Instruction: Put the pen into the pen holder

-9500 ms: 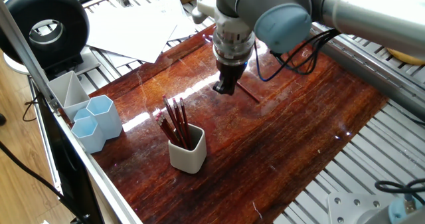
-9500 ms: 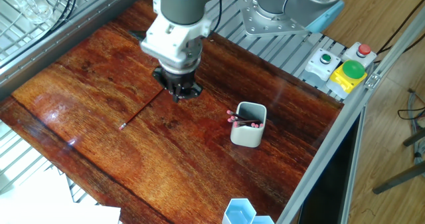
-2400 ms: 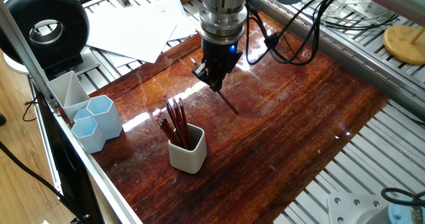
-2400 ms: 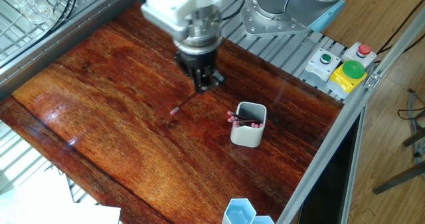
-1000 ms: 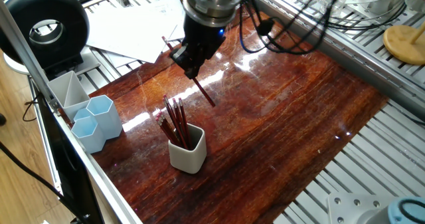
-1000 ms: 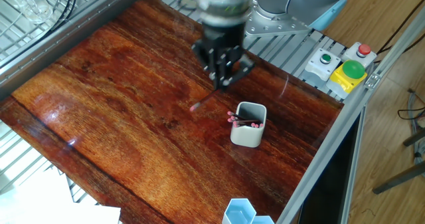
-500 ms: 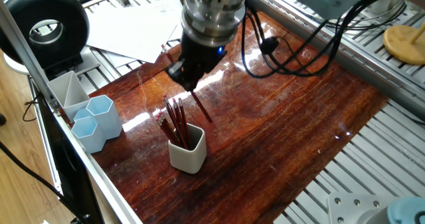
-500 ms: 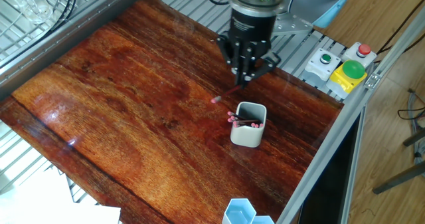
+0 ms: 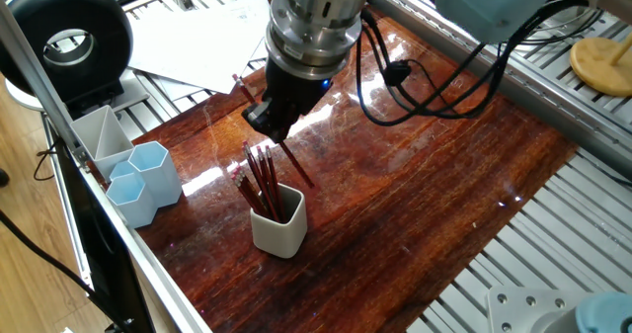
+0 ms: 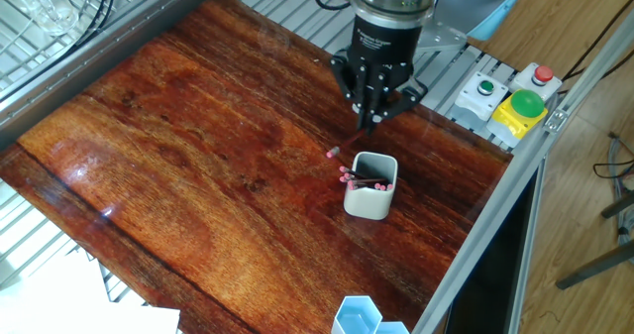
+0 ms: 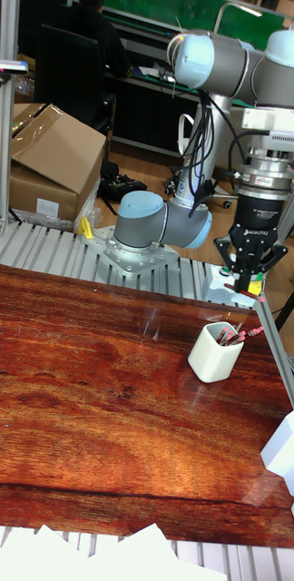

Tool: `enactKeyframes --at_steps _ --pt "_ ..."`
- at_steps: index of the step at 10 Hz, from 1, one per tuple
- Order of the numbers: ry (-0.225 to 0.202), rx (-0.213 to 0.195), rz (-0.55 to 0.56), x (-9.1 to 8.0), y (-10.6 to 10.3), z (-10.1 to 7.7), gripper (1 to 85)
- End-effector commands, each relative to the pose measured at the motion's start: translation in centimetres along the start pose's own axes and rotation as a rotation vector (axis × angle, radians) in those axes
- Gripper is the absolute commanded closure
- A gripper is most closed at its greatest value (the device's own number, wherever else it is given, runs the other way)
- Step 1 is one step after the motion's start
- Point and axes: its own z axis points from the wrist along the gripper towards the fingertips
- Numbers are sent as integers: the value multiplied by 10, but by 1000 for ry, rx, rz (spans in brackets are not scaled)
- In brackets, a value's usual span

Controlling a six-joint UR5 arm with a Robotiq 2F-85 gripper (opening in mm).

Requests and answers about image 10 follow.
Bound dark furniture leg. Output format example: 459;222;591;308
554;238;634;290
600;190;634;220

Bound clear plastic jar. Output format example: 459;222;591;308
0;0;83;37

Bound grey box small green button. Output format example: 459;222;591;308
451;70;510;130

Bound grey box red button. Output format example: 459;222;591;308
508;61;564;103

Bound light blue hexagonal pen holder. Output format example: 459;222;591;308
330;295;411;334

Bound white square ceramic pen holder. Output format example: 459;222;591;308
343;151;399;221

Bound white paper sheet stack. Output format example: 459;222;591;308
0;244;182;334

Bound grey floor cable bundle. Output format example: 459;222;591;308
591;133;634;236

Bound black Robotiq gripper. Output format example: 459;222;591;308
329;14;430;133

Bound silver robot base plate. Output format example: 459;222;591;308
415;19;470;54

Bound red-brown wooden board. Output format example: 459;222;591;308
0;0;514;334

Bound yellow box big green button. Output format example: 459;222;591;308
486;89;550;149

